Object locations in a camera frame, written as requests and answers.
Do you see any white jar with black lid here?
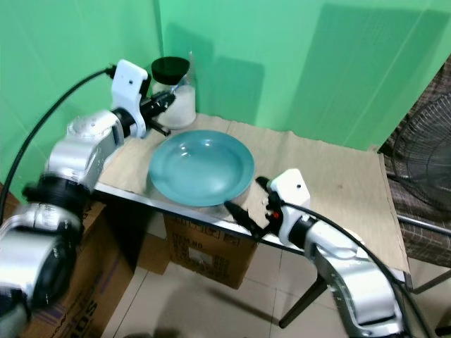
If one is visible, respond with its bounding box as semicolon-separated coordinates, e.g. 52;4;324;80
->
152;51;198;130

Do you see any large brown cardboard box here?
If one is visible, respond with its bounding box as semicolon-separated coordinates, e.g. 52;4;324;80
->
163;213;260;290

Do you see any teal deep plate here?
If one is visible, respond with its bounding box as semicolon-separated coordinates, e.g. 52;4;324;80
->
148;129;256;207

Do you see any beige cardboard table mat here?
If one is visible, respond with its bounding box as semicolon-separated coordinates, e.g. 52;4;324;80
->
95;113;411;273

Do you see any small brown cardboard box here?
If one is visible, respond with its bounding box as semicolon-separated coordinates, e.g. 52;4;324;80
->
137;236;168;275

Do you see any green backdrop cloth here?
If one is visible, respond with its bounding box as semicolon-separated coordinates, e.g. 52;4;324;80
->
0;0;451;212

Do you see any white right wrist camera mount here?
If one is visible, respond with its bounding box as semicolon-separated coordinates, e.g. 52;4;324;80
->
266;168;310;216

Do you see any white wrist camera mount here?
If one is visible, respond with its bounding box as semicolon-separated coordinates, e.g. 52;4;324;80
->
112;59;151;139
266;168;310;216

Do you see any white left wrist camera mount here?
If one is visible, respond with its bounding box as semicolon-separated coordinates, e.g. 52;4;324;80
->
112;59;151;139

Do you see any black metal frame table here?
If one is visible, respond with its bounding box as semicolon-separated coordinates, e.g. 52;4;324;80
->
95;113;451;330

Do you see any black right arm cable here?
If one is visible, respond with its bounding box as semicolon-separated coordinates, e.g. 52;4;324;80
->
278;202;435;338

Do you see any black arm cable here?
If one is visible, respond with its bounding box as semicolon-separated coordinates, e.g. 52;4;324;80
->
278;202;435;338
0;67;118;212

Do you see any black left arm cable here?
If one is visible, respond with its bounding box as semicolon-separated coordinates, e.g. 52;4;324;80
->
0;67;118;212

